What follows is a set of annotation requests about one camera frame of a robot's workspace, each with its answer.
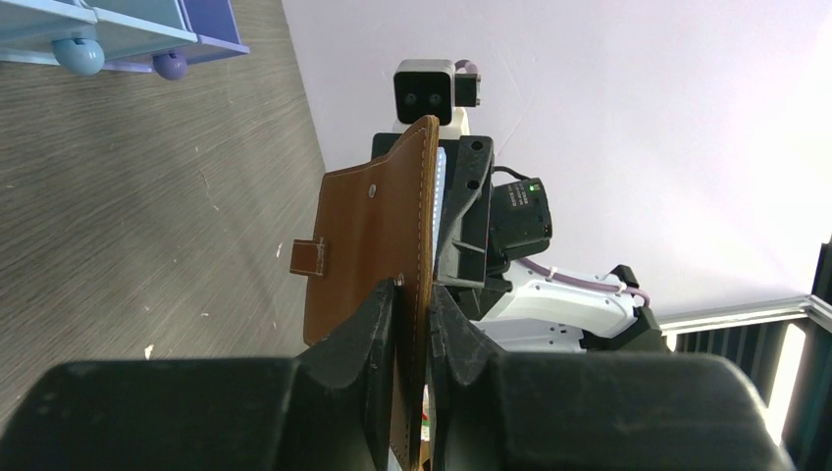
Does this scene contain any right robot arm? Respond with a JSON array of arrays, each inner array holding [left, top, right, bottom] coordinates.
[[434, 136, 668, 352]]

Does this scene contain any light blue bin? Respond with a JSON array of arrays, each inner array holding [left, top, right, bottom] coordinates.
[[1, 0, 97, 66], [51, 0, 197, 76]]

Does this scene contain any light blue middle bin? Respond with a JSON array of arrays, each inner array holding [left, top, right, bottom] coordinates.
[[51, 0, 197, 76]]

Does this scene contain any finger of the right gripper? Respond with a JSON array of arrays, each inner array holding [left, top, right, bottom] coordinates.
[[435, 135, 494, 288]]

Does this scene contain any light blue left bin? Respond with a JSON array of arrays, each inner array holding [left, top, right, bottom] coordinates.
[[1, 0, 97, 66]]

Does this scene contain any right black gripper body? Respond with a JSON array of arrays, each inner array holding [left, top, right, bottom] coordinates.
[[454, 178, 553, 320]]

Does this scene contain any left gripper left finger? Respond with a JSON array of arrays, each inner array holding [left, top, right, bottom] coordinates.
[[295, 280, 396, 470]]

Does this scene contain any brown leather card holder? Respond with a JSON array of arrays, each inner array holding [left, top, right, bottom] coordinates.
[[289, 115, 441, 470]]

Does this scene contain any purple right bin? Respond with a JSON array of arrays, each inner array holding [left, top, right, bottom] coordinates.
[[104, 0, 250, 80]]

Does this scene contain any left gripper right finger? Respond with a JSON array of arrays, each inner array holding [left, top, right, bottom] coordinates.
[[428, 286, 502, 470]]

